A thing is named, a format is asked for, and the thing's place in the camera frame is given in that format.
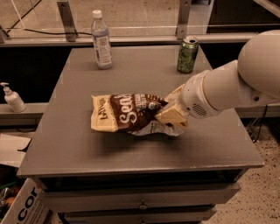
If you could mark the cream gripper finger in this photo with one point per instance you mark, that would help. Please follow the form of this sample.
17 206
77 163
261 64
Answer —
174 95
173 114

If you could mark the lower drawer front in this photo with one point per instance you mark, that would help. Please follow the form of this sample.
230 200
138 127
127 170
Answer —
160 215

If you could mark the grey drawer cabinet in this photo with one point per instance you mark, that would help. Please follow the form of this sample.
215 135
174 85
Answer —
66 155

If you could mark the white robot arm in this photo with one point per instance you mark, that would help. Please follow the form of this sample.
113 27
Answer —
249 81

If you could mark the brown sea salt chip bag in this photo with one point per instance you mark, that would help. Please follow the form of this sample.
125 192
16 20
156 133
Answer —
132 113

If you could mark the left metal railing post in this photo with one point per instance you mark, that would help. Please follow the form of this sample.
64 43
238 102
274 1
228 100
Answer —
67 20

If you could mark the upper drawer front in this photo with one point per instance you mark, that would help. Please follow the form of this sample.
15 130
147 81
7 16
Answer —
139 198

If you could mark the metal railing post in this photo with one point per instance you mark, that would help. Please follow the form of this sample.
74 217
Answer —
67 20
183 17

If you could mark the green soda can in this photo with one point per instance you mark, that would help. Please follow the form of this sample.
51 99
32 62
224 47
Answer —
187 54

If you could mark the drawer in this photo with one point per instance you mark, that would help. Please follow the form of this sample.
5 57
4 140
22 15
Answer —
160 215
139 198

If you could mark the clear plastic water bottle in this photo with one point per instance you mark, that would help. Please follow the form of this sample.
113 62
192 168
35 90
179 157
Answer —
101 40

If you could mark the white pump dispenser bottle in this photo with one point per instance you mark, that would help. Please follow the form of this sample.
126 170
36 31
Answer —
13 99

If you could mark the right metal railing post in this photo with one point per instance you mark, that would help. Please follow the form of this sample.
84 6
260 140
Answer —
183 17

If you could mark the white cardboard box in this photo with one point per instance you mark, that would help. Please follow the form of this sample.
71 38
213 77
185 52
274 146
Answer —
26 207

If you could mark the flat white cardboard sheet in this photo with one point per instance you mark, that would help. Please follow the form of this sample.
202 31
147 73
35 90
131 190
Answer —
12 149

